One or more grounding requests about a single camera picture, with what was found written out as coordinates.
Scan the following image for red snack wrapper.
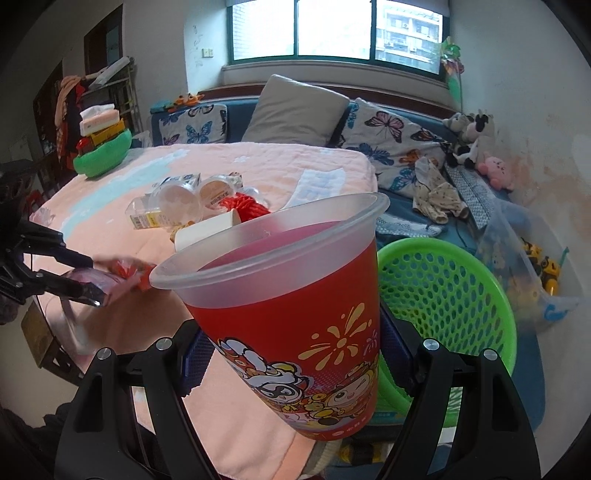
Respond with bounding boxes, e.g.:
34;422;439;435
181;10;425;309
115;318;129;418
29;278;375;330
63;257;155;307

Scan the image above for clear plastic jar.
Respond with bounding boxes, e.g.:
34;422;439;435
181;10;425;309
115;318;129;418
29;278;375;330
149;175;201;225

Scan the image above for red mesh net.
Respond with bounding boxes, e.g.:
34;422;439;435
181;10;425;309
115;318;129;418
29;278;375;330
219;192;270;222

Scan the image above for red printed plastic cup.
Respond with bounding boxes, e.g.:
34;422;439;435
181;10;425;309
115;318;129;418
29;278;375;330
149;193;390;441

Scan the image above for white milk carton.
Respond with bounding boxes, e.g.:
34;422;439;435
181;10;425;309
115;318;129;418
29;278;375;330
125;195;162;230

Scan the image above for clear dome lid cup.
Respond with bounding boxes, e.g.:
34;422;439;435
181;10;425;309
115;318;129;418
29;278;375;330
197;172;243;220

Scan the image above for green plush bowl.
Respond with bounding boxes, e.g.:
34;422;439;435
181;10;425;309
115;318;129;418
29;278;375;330
73;129;132;178

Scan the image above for tissue box stack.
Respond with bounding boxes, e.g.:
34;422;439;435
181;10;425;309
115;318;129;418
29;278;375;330
76;103;125;155

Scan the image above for green plastic mesh basket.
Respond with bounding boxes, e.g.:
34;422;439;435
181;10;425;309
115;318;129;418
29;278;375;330
370;237;518;428

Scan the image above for clear plastic toy bin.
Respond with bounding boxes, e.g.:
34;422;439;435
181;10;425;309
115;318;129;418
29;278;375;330
476;199;590;332

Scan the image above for yellow toy truck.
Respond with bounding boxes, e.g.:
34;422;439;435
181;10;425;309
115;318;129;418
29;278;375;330
521;238;561;296

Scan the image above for orange toy on sofa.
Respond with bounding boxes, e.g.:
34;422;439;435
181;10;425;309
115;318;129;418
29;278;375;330
166;93;204;113

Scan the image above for left butterfly cushion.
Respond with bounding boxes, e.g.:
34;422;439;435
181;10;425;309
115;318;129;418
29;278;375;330
158;103;228;146

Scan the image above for butterfly cushion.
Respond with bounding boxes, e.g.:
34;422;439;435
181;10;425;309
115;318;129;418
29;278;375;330
158;103;228;146
339;98;449;198

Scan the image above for blue patterned cloth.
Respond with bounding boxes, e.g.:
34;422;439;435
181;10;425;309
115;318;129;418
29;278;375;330
445;165;495;231

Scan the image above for patterned baby clothes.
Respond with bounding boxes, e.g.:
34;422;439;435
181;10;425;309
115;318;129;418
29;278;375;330
413;157;469;225

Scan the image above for pink plush toy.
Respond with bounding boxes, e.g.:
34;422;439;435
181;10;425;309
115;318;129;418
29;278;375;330
477;156;515;192

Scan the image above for grey pillow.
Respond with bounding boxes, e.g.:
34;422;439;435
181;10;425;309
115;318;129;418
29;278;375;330
242;74;349;147

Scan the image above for right butterfly cushion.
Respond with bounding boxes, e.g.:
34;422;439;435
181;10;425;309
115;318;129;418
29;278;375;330
339;98;449;198

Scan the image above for cow plush toy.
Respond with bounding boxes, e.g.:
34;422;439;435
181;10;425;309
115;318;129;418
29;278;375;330
443;110;495;170

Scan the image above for colourful pinwheel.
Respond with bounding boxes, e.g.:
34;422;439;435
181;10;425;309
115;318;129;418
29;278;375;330
440;36;464;111

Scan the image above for window with green frame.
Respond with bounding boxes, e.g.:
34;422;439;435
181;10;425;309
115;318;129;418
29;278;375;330
225;0;451;78

